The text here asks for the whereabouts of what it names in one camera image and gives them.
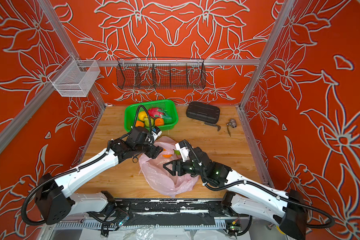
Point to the black plastic case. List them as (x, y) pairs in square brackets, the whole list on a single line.
[(203, 112)]

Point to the black wire wall basket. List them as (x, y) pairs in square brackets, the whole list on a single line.
[(161, 74)]

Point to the dark hex key tool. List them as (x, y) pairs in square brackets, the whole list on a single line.
[(213, 125)]

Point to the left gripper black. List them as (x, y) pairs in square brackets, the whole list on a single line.
[(155, 150)]

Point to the small metal fitting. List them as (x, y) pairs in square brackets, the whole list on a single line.
[(232, 123)]

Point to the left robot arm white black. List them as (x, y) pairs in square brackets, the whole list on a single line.
[(55, 197)]

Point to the green pear fruit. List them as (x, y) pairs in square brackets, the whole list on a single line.
[(149, 122)]

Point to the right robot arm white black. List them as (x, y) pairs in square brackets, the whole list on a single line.
[(286, 210)]

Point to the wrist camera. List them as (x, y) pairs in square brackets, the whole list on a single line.
[(183, 149), (156, 132)]

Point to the yellow lemon fruit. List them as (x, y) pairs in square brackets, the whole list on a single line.
[(142, 116)]

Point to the red green dragon fruit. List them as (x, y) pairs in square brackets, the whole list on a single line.
[(158, 113)]

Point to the white wire mesh basket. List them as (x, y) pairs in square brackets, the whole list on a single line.
[(74, 78)]

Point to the green plastic basket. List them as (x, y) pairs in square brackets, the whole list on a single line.
[(164, 109)]

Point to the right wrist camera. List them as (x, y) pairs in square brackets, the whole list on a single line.
[(183, 149)]

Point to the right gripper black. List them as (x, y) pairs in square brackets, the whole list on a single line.
[(175, 163)]

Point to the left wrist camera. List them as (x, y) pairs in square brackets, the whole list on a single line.
[(156, 132)]

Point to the pink plastic bag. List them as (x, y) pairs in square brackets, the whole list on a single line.
[(158, 178)]

